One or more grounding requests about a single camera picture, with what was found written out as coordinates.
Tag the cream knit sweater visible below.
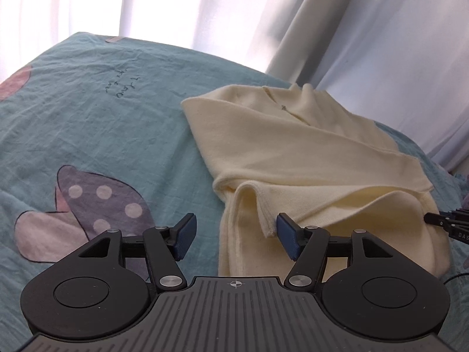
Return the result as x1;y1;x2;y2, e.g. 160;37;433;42
182;85;450;277

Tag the grey fuzzy cloth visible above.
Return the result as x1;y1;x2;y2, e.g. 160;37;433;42
461;195;469;211

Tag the white sheer curtain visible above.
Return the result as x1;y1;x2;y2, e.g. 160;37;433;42
1;0;468;171

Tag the black cable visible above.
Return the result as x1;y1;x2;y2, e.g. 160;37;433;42
442;271;469;287

